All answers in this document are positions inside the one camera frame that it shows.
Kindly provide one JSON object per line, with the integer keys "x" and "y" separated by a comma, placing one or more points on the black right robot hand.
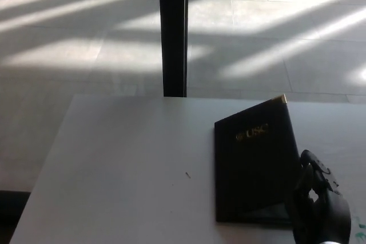
{"x": 323, "y": 209}

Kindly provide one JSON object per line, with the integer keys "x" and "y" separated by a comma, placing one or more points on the black USC diary folder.
{"x": 251, "y": 169}

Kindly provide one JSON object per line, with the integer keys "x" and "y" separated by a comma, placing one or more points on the black vertical post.
{"x": 174, "y": 32}

